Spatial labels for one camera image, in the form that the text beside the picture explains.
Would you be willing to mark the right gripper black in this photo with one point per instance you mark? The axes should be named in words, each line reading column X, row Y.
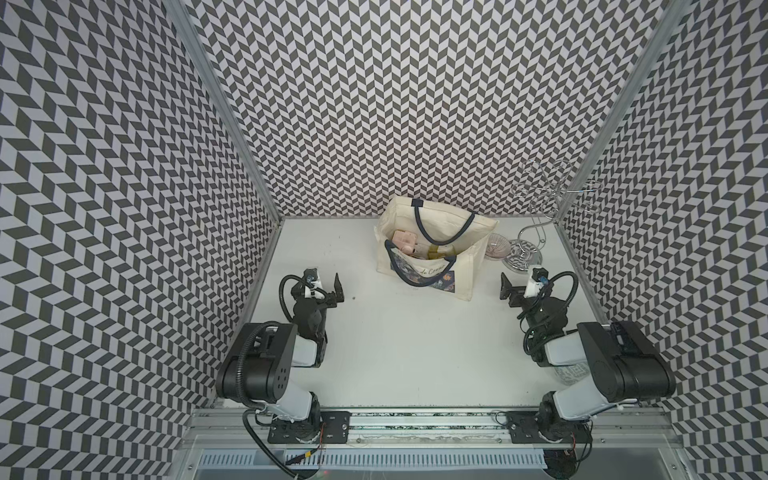
column 507, row 289

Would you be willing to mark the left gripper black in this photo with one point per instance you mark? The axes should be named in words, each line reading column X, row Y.
column 332, row 297

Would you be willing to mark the pink pencil sharpener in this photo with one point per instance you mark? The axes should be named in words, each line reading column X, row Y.
column 405, row 241

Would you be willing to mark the cream canvas tote bag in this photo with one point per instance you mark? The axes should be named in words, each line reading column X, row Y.
column 451, row 245

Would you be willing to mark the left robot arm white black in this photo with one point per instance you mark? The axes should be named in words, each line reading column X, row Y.
column 256, row 372

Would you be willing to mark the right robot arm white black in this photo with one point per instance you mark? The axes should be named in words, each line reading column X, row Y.
column 624, row 366

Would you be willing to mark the green patterned ceramic bowl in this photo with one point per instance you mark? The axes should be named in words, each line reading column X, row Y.
column 571, row 374

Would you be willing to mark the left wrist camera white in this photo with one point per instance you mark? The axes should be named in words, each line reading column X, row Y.
column 313, row 289

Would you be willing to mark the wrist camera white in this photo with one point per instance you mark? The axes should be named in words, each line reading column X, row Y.
column 313, row 289
column 537, row 280

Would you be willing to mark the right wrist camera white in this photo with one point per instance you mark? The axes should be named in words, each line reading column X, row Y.
column 537, row 280

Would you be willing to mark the silver wire jewelry stand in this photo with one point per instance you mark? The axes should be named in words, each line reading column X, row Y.
column 559, row 195

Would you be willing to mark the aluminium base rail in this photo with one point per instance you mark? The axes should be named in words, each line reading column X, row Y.
column 471, row 427

